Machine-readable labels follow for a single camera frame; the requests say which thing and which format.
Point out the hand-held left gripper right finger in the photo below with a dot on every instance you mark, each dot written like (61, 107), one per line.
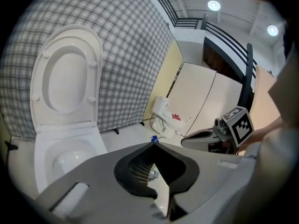
(210, 171)

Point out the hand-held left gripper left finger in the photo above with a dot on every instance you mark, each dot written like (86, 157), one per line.
(98, 183)

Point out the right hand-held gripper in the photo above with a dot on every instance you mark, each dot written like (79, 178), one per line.
(241, 129)

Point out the person's right forearm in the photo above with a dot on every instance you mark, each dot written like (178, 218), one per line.
(264, 134)

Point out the red crumpled item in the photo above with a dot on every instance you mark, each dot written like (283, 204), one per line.
(176, 116)

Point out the white partition panel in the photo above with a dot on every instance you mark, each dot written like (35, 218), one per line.
(194, 90)
(222, 97)

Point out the small blue plastic item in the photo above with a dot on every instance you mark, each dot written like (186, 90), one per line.
(154, 139)

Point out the yellow partition panel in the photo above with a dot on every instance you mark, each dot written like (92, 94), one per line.
(163, 73)

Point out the grey plaid partition screen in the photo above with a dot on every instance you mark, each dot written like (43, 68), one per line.
(130, 43)

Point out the round ceiling lamp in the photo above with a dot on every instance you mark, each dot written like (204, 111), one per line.
(272, 30)
(214, 5)

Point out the dark brown wooden wall panel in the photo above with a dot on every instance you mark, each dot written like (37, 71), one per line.
(222, 59)

